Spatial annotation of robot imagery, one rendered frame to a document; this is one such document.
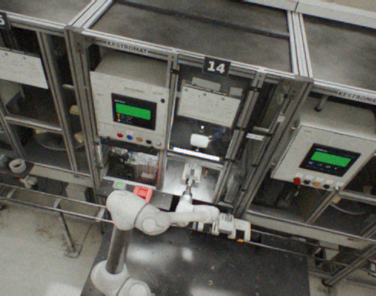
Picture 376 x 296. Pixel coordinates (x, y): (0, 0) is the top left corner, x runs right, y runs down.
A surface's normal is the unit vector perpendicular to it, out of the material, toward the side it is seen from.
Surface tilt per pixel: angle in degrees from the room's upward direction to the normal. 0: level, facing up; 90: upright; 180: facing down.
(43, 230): 0
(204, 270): 0
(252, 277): 0
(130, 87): 90
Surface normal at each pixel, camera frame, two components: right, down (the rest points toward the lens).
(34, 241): 0.13, -0.66
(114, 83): -0.18, 0.72
